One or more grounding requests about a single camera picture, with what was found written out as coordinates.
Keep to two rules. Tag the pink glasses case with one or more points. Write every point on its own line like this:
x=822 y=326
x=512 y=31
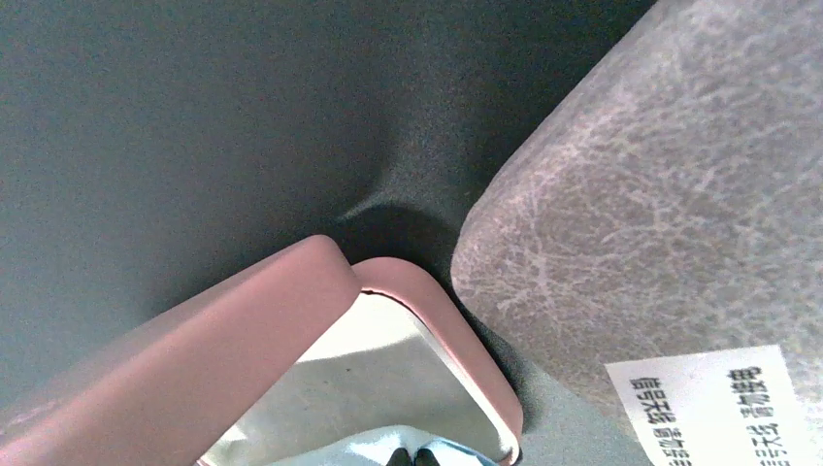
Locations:
x=300 y=359

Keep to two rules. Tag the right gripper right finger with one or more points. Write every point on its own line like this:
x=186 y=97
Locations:
x=425 y=457

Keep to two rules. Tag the grey glasses case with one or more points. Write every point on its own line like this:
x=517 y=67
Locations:
x=671 y=205

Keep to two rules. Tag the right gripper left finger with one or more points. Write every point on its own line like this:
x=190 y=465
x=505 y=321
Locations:
x=400 y=457

